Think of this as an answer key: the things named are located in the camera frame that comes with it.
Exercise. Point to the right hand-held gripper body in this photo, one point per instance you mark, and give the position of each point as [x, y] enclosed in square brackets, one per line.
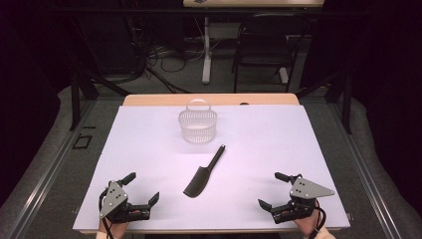
[307, 191]

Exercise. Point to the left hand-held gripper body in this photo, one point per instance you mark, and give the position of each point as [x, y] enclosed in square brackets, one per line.
[112, 199]

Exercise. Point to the black spatula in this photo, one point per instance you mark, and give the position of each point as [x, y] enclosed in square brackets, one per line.
[202, 177]

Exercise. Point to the white plastic mesh basket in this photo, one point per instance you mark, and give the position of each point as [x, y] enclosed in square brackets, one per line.
[198, 127]

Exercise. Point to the person's left hand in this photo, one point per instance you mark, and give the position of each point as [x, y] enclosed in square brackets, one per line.
[116, 228]

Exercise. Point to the person's right hand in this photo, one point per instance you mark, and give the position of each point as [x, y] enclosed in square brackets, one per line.
[307, 223]

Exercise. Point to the white table mat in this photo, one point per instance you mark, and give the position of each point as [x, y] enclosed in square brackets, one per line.
[232, 186]

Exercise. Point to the wooden table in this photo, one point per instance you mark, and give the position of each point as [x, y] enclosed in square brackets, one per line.
[159, 99]

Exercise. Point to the white desk foot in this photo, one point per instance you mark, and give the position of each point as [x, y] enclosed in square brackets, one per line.
[283, 75]

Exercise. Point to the black folding chair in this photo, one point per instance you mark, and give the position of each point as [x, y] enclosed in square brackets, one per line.
[265, 46]

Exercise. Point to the white desk leg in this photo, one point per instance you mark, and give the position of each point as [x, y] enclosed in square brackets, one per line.
[206, 59]

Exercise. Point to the black metal crossbar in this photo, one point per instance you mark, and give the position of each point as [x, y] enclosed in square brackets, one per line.
[132, 11]

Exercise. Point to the light wooden desk top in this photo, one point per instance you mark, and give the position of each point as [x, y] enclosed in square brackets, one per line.
[252, 3]

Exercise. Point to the black metal frame post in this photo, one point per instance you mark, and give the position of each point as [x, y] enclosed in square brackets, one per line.
[75, 99]

